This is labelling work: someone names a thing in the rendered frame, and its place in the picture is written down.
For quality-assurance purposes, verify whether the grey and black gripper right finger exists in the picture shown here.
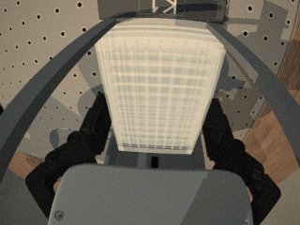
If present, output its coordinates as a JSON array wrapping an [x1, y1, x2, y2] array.
[[202, 98, 281, 225]]

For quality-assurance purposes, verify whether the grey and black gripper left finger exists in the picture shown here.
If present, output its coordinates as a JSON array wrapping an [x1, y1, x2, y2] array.
[[25, 93, 112, 219]]

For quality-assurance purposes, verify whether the grey perforated base plate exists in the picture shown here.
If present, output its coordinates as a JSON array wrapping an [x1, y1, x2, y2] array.
[[0, 0, 300, 158]]

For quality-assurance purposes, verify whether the grey plate rack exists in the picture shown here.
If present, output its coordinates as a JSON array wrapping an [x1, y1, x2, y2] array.
[[0, 0, 300, 184]]

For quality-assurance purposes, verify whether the white well plate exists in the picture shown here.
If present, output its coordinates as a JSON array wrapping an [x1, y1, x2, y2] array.
[[95, 28, 226, 154], [112, 23, 212, 34]]

